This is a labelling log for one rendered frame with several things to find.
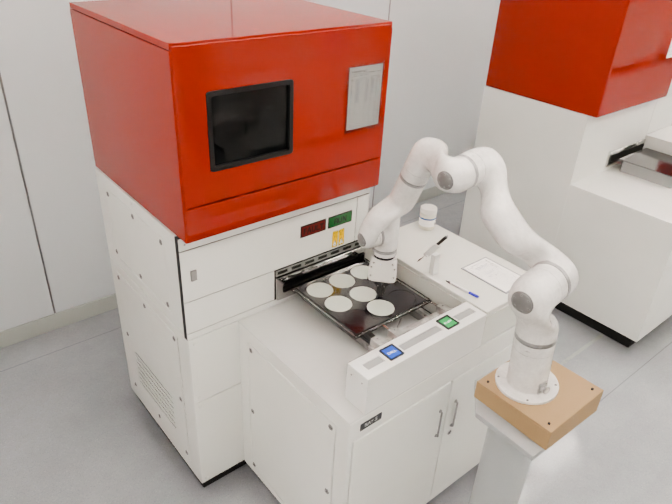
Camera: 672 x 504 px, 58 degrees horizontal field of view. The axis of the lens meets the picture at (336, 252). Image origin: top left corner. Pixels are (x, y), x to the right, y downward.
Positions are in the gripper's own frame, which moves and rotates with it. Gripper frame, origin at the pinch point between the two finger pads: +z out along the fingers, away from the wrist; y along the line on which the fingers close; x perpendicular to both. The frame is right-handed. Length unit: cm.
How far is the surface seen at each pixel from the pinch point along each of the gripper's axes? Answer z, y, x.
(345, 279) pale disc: 2.6, -14.1, 8.3
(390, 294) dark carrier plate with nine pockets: 2.7, 3.7, 2.0
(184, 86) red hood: -78, -57, -31
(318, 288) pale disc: 2.6, -23.2, -0.1
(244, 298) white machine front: 2.0, -47.9, -13.2
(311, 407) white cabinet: 18, -17, -45
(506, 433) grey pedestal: 11, 43, -52
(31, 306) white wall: 74, -188, 53
